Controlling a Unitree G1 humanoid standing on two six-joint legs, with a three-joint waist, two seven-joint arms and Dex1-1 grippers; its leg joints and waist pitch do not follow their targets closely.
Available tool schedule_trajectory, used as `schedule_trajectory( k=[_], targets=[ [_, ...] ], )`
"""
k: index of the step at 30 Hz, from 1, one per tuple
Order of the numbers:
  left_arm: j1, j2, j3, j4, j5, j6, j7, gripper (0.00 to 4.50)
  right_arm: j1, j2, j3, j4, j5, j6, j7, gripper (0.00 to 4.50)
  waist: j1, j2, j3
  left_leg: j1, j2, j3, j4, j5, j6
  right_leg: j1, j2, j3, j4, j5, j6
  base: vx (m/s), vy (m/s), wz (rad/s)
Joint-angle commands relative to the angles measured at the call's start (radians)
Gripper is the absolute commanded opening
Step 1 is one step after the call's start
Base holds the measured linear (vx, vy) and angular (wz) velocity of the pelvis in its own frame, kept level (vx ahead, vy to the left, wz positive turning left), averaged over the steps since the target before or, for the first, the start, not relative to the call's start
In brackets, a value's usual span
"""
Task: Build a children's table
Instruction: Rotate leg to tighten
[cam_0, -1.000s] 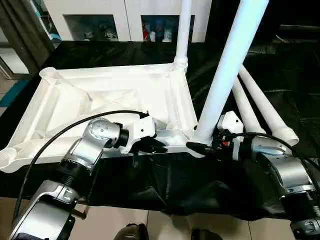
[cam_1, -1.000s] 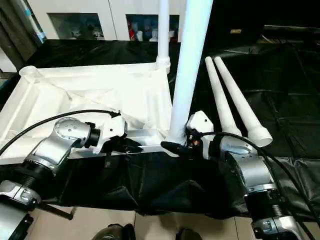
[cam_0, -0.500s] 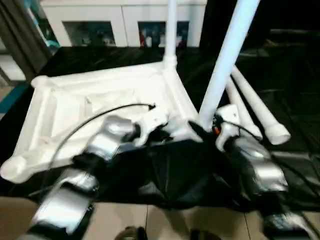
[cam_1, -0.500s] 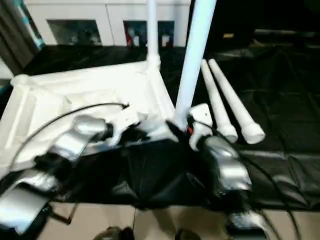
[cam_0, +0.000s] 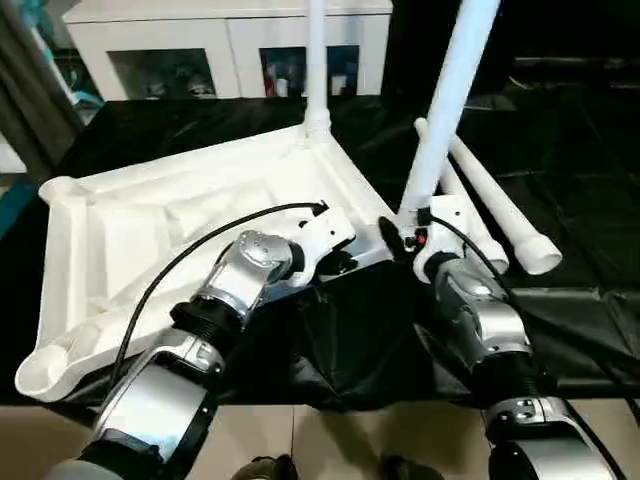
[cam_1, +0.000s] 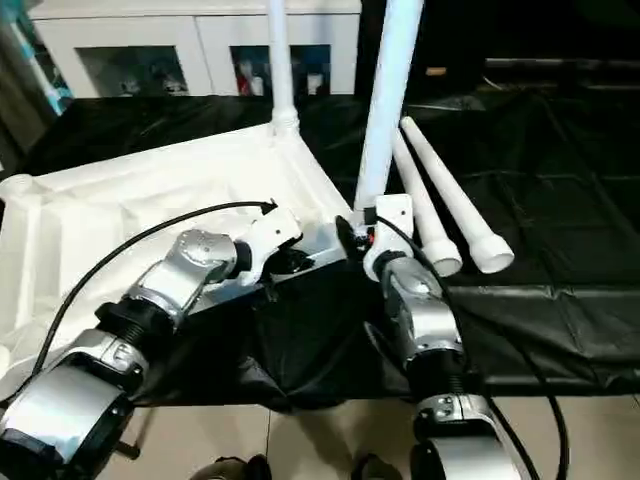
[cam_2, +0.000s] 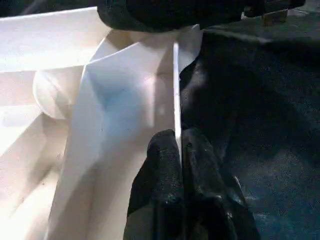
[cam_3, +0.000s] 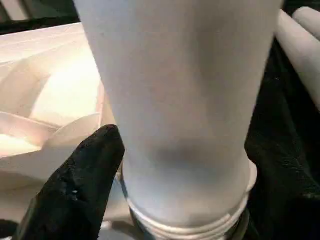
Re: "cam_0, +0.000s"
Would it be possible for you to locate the white display cabinet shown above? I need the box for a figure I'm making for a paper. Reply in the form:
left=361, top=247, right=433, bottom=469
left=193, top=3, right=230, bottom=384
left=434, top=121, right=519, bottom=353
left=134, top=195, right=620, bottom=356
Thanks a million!
left=62, top=0, right=393, bottom=101

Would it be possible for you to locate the black cabinet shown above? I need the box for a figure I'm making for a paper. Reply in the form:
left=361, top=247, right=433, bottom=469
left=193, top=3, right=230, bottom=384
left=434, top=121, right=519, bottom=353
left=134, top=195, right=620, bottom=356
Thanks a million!
left=385, top=0, right=640, bottom=99

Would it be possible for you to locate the white plastic table leg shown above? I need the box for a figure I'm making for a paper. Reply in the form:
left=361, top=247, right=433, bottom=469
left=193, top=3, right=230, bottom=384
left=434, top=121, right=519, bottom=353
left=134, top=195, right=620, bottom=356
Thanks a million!
left=397, top=0, right=501, bottom=217
left=303, top=0, right=333, bottom=141
left=413, top=118, right=511, bottom=276
left=448, top=135, right=563, bottom=276

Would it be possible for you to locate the blue floor mat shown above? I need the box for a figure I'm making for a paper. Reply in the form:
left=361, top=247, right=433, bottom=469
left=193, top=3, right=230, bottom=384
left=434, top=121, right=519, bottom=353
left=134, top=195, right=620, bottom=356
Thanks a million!
left=0, top=180, right=39, bottom=239

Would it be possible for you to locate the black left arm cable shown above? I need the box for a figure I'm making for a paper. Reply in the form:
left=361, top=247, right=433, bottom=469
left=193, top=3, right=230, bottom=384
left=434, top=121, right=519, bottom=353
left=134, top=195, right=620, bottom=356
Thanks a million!
left=110, top=202, right=329, bottom=383

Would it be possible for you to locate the black left robot foot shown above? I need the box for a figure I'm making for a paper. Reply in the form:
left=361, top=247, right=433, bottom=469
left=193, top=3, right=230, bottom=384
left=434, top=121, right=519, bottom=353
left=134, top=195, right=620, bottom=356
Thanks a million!
left=240, top=455, right=297, bottom=480

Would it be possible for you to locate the black table mat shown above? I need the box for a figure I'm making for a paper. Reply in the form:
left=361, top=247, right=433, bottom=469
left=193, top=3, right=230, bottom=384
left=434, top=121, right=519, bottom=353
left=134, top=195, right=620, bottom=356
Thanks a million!
left=0, top=90, right=640, bottom=413

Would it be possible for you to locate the grey curtain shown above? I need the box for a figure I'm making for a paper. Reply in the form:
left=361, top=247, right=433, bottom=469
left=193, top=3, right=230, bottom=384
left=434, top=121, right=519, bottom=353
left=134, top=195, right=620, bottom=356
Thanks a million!
left=0, top=0, right=89, bottom=179

